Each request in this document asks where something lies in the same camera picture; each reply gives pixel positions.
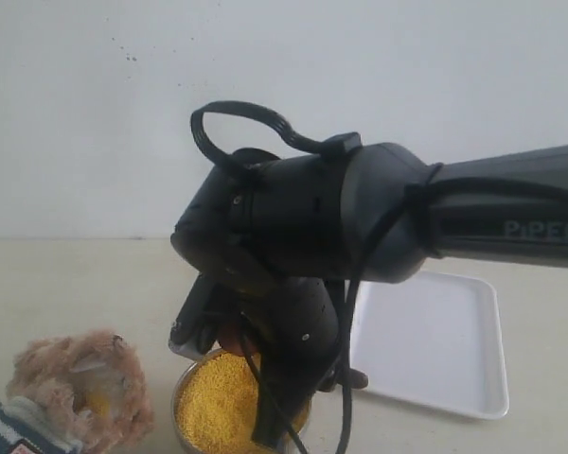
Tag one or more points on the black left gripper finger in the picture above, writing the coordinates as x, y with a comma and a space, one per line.
207, 306

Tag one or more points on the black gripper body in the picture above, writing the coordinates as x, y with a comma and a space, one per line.
294, 336

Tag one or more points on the dark wooden spoon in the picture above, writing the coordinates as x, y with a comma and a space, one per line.
229, 340

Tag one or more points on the white rectangular plastic tray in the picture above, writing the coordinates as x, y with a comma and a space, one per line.
434, 341

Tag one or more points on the teddy bear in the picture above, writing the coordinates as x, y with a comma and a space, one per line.
85, 393

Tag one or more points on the steel bowl of yellow millet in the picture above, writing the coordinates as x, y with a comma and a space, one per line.
214, 406

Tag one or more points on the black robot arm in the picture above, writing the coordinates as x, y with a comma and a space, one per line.
284, 255

